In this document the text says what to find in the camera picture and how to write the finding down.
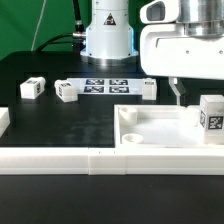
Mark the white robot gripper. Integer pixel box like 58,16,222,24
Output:
140,0,224,106

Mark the black cable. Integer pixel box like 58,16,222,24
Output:
35,0,88,53

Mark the white square tabletop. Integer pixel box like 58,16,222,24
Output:
114,105,224,148

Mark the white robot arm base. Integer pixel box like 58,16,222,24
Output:
80,0,138,66

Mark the white left fence piece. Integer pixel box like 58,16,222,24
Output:
0,107,10,137

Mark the white front fence bar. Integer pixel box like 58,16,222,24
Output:
0,147,224,175

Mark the white marker tag sheet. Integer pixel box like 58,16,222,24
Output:
67,78,143,95

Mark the white cable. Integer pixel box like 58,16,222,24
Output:
30,0,48,52

